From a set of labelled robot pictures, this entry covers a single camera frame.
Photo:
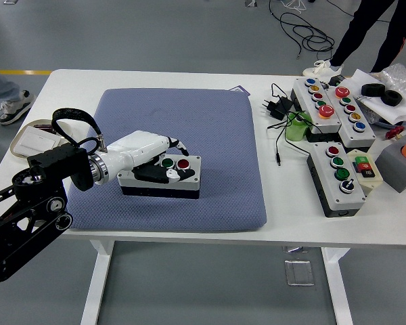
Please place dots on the person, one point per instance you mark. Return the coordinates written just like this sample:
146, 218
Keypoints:
362, 30
15, 106

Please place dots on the white foam sheet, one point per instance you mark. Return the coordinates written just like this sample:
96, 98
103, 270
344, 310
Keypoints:
392, 111

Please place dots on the white table leg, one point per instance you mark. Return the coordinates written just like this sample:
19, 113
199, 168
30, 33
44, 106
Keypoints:
338, 287
98, 287

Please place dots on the small black device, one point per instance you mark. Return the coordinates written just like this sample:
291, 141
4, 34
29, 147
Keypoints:
335, 81

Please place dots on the metal floor fitting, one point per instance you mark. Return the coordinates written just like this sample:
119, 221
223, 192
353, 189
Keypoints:
251, 3

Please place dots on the blue-grey cushion mat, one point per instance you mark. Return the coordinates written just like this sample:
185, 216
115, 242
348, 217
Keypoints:
206, 128

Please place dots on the small dark brown item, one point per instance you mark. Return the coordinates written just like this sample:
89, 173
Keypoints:
42, 127

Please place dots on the cream three-button switch box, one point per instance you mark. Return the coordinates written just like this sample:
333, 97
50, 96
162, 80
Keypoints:
372, 181

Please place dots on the metal floor socket plate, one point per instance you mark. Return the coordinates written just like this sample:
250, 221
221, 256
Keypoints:
299, 272

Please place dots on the purple-edged card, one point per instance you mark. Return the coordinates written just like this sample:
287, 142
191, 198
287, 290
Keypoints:
238, 89

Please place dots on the black power adapter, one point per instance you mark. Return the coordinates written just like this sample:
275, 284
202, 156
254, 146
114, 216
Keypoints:
279, 108

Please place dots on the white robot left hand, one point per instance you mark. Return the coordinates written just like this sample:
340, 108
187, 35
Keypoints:
135, 149

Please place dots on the grey foam block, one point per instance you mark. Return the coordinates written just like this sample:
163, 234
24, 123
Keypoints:
396, 169

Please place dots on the grey four-button control box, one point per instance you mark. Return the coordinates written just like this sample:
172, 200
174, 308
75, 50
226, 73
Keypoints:
191, 185
338, 203

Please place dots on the grey five-button control box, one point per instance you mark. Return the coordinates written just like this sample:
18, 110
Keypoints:
362, 137
304, 96

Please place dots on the white wall switch plate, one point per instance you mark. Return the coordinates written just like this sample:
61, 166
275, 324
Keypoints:
34, 140

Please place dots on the small metal floor bracket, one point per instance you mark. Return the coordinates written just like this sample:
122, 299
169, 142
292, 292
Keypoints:
294, 249

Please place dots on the cream plastic tray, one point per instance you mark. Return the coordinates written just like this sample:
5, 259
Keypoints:
15, 142

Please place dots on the clear bubble wrap bag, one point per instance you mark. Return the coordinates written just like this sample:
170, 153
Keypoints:
397, 78

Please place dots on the green plastic cup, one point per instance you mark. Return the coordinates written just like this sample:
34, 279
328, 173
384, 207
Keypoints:
294, 130

